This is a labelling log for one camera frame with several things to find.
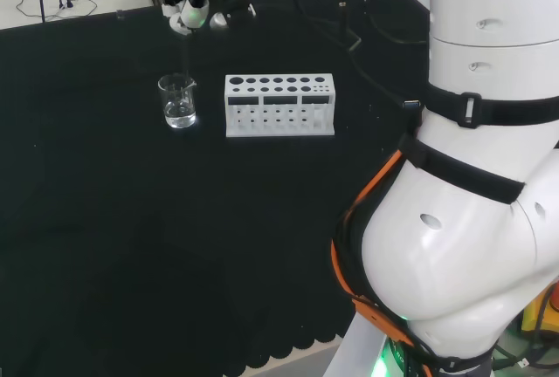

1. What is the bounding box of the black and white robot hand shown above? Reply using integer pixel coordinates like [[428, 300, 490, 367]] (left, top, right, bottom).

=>
[[161, 0, 230, 37]]

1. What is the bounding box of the white test tube rack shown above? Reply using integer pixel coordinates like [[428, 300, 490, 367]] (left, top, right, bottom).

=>
[[224, 72, 336, 139]]

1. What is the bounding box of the clear glass rod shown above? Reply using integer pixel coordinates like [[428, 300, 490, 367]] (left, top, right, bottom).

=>
[[181, 30, 193, 81]]

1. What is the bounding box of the yellow stop button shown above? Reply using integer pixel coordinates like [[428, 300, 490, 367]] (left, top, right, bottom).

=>
[[521, 280, 559, 334]]

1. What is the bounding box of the black bench cloth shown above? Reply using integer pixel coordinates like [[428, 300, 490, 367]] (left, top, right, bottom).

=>
[[0, 0, 433, 374]]

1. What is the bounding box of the orange cable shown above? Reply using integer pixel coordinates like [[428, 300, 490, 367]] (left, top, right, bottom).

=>
[[329, 147, 431, 365]]

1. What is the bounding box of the black cable with connectors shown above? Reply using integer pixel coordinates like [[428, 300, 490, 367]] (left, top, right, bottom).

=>
[[290, 0, 431, 110]]

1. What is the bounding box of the clear glass beaker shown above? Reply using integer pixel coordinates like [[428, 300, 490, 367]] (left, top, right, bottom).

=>
[[157, 72, 198, 129]]

